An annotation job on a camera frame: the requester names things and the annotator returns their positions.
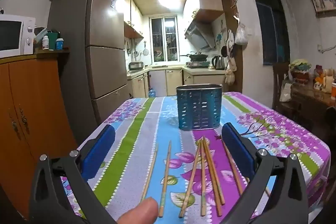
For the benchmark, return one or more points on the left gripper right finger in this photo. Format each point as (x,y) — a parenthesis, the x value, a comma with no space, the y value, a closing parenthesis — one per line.
(287,202)

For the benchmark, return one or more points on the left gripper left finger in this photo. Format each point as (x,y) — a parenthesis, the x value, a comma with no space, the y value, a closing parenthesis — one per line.
(48,200)

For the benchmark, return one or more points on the kitchen window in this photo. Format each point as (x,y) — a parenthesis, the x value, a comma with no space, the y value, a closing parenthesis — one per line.
(164,39)

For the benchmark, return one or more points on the person left hand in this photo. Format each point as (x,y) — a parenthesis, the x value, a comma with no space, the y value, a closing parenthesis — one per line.
(146,212)

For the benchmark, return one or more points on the orange wooden cabinet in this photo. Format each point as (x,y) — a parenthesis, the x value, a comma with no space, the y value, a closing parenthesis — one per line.
(33,122)

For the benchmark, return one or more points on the dark wooden side table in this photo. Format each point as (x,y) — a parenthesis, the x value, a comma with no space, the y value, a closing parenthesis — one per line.
(315,110)

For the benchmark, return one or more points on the floral striped tablecloth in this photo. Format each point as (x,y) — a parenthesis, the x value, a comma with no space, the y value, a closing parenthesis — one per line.
(151,156)

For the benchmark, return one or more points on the blue perforated utensil holder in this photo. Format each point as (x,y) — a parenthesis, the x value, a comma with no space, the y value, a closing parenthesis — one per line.
(199,106)

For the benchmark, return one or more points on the wooden chair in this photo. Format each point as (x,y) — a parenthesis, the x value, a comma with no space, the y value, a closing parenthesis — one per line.
(280,72)

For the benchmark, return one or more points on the blue water jug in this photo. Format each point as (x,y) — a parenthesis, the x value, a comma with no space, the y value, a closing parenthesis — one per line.
(151,93)

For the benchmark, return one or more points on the steel electric kettle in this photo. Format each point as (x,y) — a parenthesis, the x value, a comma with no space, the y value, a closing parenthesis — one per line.
(218,62)

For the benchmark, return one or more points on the silver toaster oven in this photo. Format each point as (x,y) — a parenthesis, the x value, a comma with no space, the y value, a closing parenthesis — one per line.
(136,65)

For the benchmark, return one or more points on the blue lidded jar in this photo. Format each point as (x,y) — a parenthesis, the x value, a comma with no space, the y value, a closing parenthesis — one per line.
(59,44)

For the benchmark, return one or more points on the white medicine bottle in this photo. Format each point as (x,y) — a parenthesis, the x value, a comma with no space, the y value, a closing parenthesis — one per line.
(45,42)

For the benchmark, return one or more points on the green box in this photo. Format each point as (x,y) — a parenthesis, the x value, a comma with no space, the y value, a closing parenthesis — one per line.
(52,39)

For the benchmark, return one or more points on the white hanging plastic bag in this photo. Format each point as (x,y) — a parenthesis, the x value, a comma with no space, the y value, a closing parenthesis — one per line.
(241,37)

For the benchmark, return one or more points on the black wok on stove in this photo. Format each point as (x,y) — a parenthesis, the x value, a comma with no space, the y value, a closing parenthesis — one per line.
(196,57)

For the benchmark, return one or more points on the white microwave oven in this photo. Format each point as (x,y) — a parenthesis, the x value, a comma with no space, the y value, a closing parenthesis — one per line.
(16,35)

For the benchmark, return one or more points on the steel range hood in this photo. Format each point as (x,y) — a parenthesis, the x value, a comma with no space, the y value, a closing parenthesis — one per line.
(201,36)

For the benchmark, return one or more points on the silver three-door refrigerator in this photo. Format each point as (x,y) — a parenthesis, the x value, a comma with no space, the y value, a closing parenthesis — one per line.
(93,80)

